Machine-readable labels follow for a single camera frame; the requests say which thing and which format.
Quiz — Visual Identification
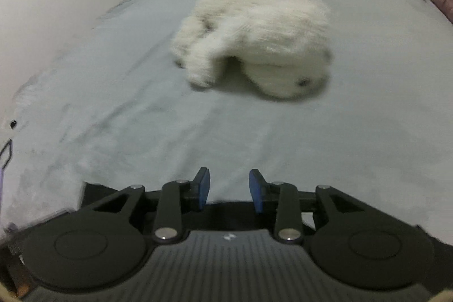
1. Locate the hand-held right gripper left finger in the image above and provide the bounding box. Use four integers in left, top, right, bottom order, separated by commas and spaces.
83, 167, 211, 244

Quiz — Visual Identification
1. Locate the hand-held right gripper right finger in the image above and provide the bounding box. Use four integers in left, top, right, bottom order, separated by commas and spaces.
249, 168, 372, 245

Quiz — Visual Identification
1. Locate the black garment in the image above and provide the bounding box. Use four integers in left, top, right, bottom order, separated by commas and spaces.
80, 182, 453, 248

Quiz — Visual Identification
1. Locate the bed with grey sheet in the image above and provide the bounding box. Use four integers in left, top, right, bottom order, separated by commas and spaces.
0, 0, 453, 246

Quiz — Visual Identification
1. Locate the white plush dog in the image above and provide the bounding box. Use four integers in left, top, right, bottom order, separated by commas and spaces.
170, 0, 334, 100

